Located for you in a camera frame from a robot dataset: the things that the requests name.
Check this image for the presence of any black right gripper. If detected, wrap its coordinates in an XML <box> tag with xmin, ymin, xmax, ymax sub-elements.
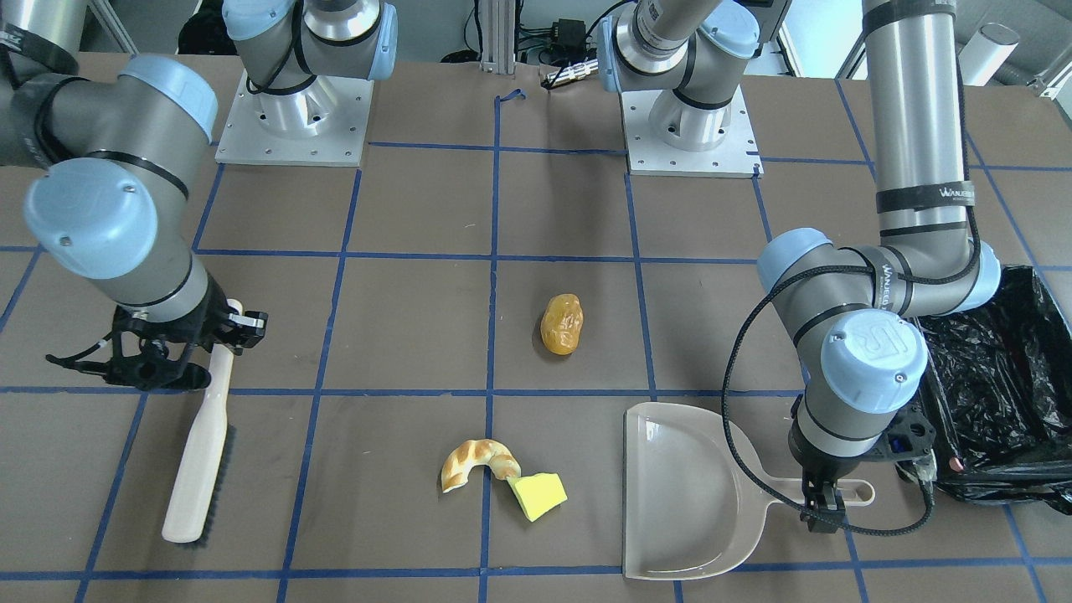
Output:
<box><xmin>46</xmin><ymin>280</ymin><xmax>269</xmax><ymax>392</ymax></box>

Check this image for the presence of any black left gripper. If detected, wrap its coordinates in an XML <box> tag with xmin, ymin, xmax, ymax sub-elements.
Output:
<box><xmin>789</xmin><ymin>407</ymin><xmax>935</xmax><ymax>532</ymax></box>

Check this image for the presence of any beige hand brush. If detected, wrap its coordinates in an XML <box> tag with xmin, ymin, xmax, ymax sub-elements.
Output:
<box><xmin>161</xmin><ymin>343</ymin><xmax>236</xmax><ymax>545</ymax></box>

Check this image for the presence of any beige plastic dustpan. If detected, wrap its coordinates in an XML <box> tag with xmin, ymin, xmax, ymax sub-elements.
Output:
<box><xmin>622</xmin><ymin>402</ymin><xmax>876</xmax><ymax>580</ymax></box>

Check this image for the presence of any croissant bread piece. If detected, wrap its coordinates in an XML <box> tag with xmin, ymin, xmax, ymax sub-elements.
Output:
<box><xmin>440</xmin><ymin>439</ymin><xmax>522</xmax><ymax>492</ymax></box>

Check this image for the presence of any orange-yellow bread roll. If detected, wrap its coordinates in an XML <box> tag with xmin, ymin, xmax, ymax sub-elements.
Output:
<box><xmin>539</xmin><ymin>293</ymin><xmax>585</xmax><ymax>356</ymax></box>

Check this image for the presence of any yellow green sponge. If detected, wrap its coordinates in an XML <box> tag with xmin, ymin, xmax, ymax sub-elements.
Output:
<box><xmin>507</xmin><ymin>472</ymin><xmax>568</xmax><ymax>523</ymax></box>

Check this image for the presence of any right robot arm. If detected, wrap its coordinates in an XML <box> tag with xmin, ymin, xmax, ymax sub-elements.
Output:
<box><xmin>3</xmin><ymin>1</ymin><xmax>268</xmax><ymax>392</ymax></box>

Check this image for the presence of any black trash bag bin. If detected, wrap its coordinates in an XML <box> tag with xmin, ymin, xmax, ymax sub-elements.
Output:
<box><xmin>915</xmin><ymin>265</ymin><xmax>1071</xmax><ymax>514</ymax></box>

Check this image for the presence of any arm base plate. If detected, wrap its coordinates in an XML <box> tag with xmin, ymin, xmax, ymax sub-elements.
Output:
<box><xmin>215</xmin><ymin>74</ymin><xmax>374</xmax><ymax>168</ymax></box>
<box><xmin>619</xmin><ymin>89</ymin><xmax>765</xmax><ymax>178</ymax></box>

